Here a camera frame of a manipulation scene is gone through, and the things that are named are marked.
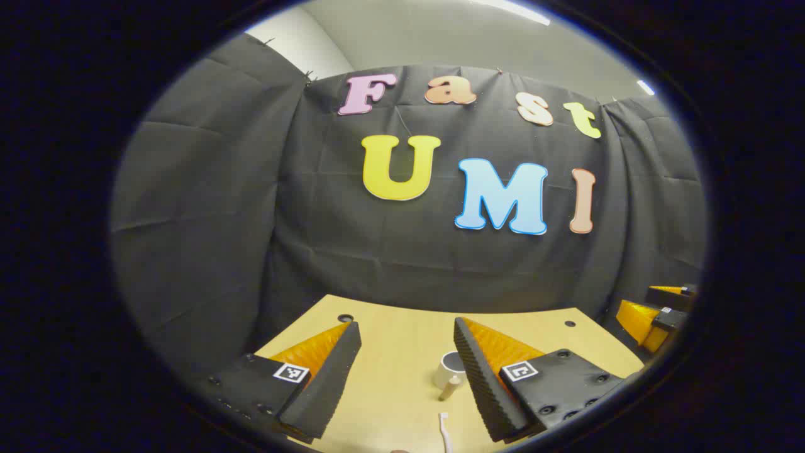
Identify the white cup with wooden handle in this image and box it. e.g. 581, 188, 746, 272
433, 351, 469, 402

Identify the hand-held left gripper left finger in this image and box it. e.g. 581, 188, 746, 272
208, 321, 363, 444

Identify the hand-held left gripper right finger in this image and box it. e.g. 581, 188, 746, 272
453, 316, 626, 444

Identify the black backdrop cloth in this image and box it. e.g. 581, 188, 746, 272
110, 33, 708, 381

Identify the light wooden desktop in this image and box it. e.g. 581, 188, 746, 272
255, 294, 645, 453

